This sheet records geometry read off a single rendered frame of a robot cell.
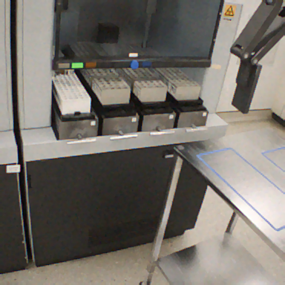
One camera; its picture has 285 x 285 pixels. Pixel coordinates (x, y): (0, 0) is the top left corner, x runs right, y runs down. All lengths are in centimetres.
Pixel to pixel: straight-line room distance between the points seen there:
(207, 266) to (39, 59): 101
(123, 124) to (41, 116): 29
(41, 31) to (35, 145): 37
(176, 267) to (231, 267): 24
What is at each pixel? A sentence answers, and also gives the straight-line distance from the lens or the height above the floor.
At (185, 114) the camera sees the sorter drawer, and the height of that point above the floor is 80.
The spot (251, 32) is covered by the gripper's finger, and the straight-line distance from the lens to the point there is 43.
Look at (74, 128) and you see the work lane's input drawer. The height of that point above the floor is 78.
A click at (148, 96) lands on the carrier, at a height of 85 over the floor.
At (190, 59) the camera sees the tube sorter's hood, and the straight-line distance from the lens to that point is 132.
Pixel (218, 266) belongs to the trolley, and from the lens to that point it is 148.
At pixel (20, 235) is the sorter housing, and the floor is 31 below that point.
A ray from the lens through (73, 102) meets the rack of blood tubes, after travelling 117.
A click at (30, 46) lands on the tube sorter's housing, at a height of 104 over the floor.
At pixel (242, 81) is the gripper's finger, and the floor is 123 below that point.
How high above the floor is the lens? 137
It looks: 33 degrees down
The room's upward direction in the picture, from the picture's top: 10 degrees clockwise
